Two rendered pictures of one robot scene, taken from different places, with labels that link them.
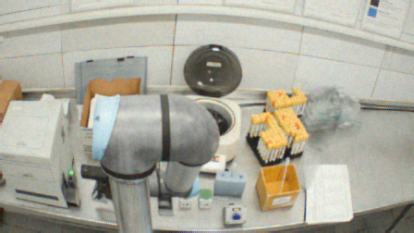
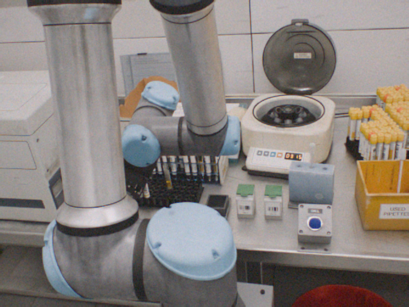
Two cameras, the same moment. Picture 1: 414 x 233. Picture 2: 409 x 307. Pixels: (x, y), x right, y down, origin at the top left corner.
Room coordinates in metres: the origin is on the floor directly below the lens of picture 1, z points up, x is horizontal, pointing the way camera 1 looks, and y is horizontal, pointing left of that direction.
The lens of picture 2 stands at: (0.00, -0.23, 1.58)
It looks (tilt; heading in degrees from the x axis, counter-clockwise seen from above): 32 degrees down; 24
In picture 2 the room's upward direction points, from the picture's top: 7 degrees counter-clockwise
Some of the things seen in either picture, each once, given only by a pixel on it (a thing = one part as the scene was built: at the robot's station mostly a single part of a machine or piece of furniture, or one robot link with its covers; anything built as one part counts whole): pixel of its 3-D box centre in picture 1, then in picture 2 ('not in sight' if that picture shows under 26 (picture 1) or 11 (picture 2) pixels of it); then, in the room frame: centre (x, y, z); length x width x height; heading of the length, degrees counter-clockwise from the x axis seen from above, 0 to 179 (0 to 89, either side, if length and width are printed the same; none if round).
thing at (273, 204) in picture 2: (204, 199); (273, 201); (0.84, -0.03, 0.91); 0.05 x 0.04 x 0.07; 8
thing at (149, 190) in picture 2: not in sight; (164, 178); (0.84, 0.25, 0.93); 0.17 x 0.09 x 0.11; 98
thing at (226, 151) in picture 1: (205, 132); (287, 131); (1.12, 0.00, 0.94); 0.30 x 0.24 x 0.12; 179
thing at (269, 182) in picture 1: (278, 188); (390, 194); (0.90, -0.28, 0.93); 0.13 x 0.13 x 0.10; 13
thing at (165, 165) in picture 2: not in sight; (168, 179); (0.84, 0.25, 0.93); 0.01 x 0.01 x 0.10; 8
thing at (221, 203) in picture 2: (164, 202); (217, 207); (0.81, 0.10, 0.89); 0.09 x 0.05 x 0.04; 9
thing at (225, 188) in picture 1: (229, 185); (311, 184); (0.90, -0.10, 0.92); 0.10 x 0.07 x 0.10; 90
